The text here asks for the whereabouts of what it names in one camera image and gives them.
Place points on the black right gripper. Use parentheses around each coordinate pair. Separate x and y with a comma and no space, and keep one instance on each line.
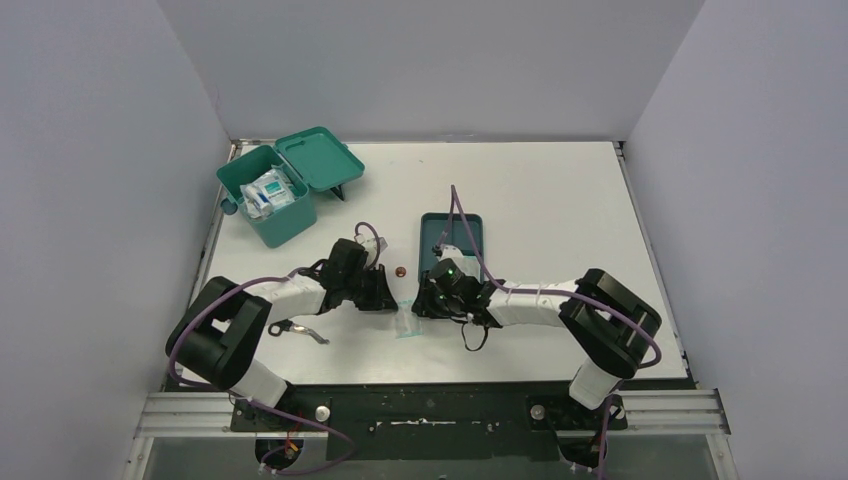
(427,305)

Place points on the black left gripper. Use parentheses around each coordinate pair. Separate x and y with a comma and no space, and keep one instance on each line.
(371,290)

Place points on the dark teal divided tray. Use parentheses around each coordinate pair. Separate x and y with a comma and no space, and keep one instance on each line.
(432,225)

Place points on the teal medical gauze packet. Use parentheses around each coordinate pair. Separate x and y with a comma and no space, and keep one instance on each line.
(277,189)

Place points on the bandage strip pack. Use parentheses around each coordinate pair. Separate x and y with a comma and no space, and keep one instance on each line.
(406,323)

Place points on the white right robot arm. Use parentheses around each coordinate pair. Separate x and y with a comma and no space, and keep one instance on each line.
(615,328)

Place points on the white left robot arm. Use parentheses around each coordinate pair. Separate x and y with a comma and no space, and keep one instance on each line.
(218,335)

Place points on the teal medicine kit box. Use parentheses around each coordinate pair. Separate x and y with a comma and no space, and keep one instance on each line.
(314,160)

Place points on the black handled bandage scissors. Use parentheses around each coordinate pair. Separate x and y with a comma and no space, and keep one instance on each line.
(276,329)

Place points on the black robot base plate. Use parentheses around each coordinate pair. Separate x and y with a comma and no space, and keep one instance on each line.
(464,421)

